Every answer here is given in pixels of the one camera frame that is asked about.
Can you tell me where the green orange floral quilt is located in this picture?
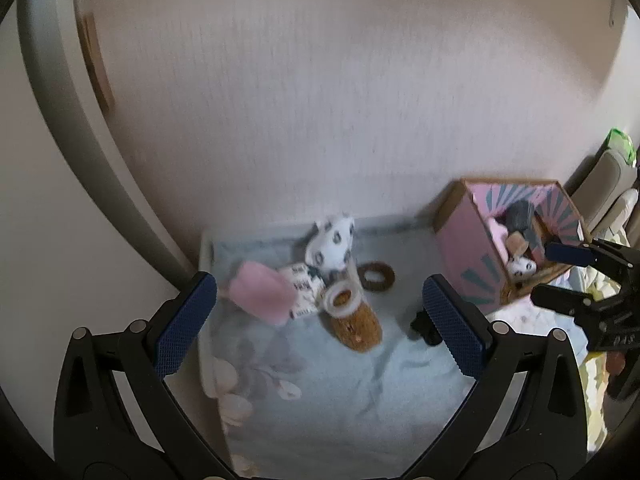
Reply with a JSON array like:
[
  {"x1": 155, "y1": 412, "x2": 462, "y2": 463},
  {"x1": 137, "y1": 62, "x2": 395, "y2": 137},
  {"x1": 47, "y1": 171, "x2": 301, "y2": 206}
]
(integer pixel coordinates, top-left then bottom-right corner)
[{"x1": 570, "y1": 230, "x2": 640, "y2": 453}]

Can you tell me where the green packet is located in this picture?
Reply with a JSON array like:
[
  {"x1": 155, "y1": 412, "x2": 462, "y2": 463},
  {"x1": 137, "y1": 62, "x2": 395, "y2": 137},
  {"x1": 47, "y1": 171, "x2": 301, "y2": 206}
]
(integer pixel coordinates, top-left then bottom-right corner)
[{"x1": 605, "y1": 128, "x2": 637, "y2": 163}]

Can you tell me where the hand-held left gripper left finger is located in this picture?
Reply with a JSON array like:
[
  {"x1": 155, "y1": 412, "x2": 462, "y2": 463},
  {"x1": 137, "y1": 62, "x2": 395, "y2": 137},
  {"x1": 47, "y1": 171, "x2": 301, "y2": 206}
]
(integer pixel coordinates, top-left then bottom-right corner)
[{"x1": 52, "y1": 271, "x2": 236, "y2": 480}]

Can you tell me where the brown hair tie ring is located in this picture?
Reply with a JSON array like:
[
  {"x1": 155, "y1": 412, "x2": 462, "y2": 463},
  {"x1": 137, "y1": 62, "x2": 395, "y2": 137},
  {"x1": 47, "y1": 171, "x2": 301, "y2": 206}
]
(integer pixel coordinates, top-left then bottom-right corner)
[{"x1": 357, "y1": 261, "x2": 396, "y2": 292}]

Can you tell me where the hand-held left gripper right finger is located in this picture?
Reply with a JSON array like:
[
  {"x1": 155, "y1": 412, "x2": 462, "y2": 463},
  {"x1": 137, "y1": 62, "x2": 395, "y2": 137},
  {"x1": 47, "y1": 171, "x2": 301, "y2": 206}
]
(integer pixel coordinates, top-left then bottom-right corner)
[{"x1": 400, "y1": 274, "x2": 587, "y2": 480}]

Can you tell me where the pink printed cardboard box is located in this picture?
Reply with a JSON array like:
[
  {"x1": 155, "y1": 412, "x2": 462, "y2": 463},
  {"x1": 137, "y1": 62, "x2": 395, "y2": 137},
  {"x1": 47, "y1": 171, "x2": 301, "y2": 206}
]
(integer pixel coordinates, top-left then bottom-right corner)
[{"x1": 432, "y1": 177, "x2": 588, "y2": 306}]

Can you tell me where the grey sofa cushion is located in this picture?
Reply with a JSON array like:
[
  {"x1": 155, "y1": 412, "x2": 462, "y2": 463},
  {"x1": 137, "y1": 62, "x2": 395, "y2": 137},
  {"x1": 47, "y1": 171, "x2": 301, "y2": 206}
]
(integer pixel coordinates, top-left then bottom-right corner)
[{"x1": 570, "y1": 149, "x2": 638, "y2": 226}]

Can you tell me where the small black bottle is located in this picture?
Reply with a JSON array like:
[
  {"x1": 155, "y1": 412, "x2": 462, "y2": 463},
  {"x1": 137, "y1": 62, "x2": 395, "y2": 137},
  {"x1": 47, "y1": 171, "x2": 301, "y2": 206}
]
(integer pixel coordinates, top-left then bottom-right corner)
[{"x1": 410, "y1": 310, "x2": 443, "y2": 347}]

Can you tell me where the blue floral bedsheet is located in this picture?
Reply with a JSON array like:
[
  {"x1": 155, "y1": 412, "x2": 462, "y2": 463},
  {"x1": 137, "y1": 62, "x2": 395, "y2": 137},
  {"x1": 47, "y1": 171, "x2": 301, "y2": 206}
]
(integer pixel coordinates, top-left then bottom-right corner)
[{"x1": 202, "y1": 215, "x2": 591, "y2": 480}]

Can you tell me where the pink sock with printed cuff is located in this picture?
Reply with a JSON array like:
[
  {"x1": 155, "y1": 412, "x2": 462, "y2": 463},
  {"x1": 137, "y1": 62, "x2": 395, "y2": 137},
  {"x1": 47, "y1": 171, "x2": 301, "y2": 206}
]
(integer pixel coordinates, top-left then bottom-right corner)
[
  {"x1": 227, "y1": 260, "x2": 328, "y2": 328},
  {"x1": 487, "y1": 216, "x2": 537, "y2": 280}
]

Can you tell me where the grey door frame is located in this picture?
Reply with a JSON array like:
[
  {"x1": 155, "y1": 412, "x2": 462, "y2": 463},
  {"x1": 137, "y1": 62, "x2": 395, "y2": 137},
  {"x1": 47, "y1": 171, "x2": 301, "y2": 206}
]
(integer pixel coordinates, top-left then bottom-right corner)
[{"x1": 17, "y1": 0, "x2": 201, "y2": 291}]

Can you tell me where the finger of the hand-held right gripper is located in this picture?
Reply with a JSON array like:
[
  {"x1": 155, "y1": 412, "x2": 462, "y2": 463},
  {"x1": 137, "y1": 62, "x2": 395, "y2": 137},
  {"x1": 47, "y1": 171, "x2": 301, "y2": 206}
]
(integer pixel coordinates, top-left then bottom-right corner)
[
  {"x1": 545, "y1": 238, "x2": 640, "y2": 287},
  {"x1": 531, "y1": 284, "x2": 602, "y2": 318}
]

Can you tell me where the white pillow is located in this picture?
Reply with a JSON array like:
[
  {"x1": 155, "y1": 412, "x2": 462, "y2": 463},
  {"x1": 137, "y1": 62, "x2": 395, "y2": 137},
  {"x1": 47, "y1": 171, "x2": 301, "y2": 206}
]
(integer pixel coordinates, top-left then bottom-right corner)
[{"x1": 592, "y1": 189, "x2": 640, "y2": 241}]

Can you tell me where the grey fuzzy sock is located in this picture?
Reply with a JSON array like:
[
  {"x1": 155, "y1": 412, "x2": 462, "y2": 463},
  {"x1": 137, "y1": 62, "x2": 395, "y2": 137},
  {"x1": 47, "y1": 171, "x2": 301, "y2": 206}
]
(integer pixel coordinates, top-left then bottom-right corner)
[{"x1": 505, "y1": 200, "x2": 535, "y2": 233}]

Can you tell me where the small tan object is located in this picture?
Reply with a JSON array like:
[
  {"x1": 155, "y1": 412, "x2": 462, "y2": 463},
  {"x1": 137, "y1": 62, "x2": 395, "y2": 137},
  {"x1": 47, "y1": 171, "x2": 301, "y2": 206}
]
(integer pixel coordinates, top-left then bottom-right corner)
[{"x1": 505, "y1": 234, "x2": 532, "y2": 260}]

